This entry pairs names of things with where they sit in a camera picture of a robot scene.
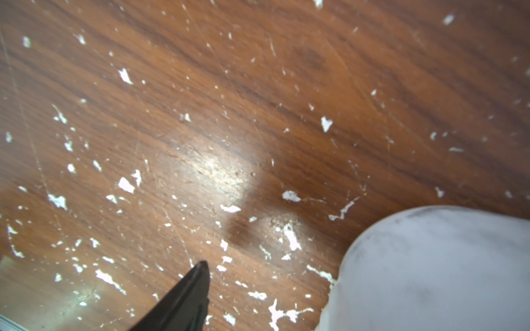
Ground white oval storage tray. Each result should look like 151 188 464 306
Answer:
317 205 529 330

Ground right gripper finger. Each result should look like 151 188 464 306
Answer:
131 261 211 331

